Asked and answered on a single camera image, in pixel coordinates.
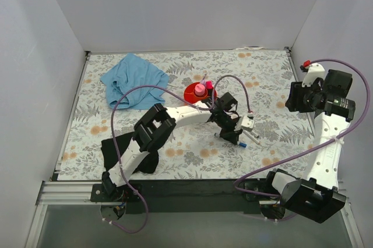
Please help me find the blue cap marker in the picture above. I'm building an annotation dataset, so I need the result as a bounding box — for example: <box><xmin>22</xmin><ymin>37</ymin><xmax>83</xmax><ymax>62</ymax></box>
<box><xmin>214</xmin><ymin>133</ymin><xmax>247</xmax><ymax>148</ymax></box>

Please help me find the pink glue bottle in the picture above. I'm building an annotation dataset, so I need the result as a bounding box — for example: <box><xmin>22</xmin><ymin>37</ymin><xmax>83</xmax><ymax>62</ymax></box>
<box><xmin>194</xmin><ymin>83</ymin><xmax>206</xmax><ymax>97</ymax></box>

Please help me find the pink black highlighter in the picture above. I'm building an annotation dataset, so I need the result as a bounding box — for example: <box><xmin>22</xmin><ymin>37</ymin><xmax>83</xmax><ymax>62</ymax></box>
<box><xmin>205</xmin><ymin>81</ymin><xmax>213</xmax><ymax>90</ymax></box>

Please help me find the orange cap marker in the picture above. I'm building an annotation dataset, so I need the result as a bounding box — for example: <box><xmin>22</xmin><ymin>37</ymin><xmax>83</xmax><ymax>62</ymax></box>
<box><xmin>245</xmin><ymin>131</ymin><xmax>261</xmax><ymax>145</ymax></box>

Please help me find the green cap marker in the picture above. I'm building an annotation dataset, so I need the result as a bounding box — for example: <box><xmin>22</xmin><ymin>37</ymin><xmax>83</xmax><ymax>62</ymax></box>
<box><xmin>251</xmin><ymin>131</ymin><xmax>259</xmax><ymax>138</ymax></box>

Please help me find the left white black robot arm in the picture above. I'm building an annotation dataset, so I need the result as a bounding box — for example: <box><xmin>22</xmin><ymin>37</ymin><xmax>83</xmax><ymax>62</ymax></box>
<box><xmin>101</xmin><ymin>93</ymin><xmax>242</xmax><ymax>201</ymax></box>

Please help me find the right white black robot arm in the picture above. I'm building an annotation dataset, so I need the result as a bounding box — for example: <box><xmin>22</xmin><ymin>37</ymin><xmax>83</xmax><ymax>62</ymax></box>
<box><xmin>263</xmin><ymin>69</ymin><xmax>356</xmax><ymax>224</ymax></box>

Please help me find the orange round organizer container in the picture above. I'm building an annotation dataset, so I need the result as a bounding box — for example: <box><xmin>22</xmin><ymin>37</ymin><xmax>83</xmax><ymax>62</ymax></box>
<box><xmin>184</xmin><ymin>82</ymin><xmax>214</xmax><ymax>104</ymax></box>

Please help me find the floral table mat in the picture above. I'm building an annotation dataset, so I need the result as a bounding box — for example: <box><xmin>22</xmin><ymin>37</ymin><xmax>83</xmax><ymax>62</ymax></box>
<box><xmin>57</xmin><ymin>50</ymin><xmax>314</xmax><ymax>181</ymax></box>

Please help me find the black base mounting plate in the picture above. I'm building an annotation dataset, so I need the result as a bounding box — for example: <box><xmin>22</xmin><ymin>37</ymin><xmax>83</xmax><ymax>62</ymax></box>
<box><xmin>90</xmin><ymin>178</ymin><xmax>301</xmax><ymax>215</ymax></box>

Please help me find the black cloth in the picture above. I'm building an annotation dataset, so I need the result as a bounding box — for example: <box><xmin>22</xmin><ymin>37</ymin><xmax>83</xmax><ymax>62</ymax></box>
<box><xmin>101</xmin><ymin>132</ymin><xmax>159</xmax><ymax>174</ymax></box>

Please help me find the blue cloth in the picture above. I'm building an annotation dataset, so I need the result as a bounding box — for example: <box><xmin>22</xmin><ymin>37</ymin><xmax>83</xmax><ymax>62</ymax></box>
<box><xmin>100</xmin><ymin>54</ymin><xmax>169</xmax><ymax>110</ymax></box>

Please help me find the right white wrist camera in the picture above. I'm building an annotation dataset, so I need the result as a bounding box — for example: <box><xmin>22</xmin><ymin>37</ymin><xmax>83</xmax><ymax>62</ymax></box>
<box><xmin>301</xmin><ymin>61</ymin><xmax>325</xmax><ymax>87</ymax></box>

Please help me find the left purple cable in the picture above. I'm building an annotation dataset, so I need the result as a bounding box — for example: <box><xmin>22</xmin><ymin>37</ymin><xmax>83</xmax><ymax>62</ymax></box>
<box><xmin>110</xmin><ymin>75</ymin><xmax>253</xmax><ymax>233</ymax></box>

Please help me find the purple cable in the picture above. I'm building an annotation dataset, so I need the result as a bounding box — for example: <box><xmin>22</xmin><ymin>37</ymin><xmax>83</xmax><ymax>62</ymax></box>
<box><xmin>110</xmin><ymin>75</ymin><xmax>253</xmax><ymax>233</ymax></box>
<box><xmin>234</xmin><ymin>58</ymin><xmax>371</xmax><ymax>221</ymax></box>

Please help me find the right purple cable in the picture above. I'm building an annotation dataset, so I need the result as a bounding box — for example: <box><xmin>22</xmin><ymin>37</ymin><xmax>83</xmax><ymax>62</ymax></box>
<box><xmin>234</xmin><ymin>58</ymin><xmax>371</xmax><ymax>221</ymax></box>

